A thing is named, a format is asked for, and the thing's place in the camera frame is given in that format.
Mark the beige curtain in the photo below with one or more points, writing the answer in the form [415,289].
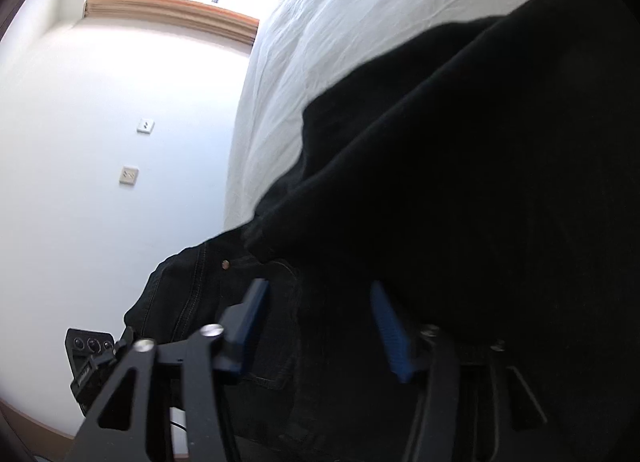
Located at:
[170,15]

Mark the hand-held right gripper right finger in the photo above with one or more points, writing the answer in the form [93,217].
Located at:
[392,337]

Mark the bed with white sheet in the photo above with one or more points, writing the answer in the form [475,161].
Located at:
[325,42]

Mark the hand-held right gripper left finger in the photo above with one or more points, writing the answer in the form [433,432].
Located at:
[250,322]

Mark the white wall switch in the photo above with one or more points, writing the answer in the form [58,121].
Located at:
[145,126]

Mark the black pants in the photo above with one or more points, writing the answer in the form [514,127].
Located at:
[450,167]

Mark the white wall socket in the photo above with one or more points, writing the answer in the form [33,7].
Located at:
[129,176]

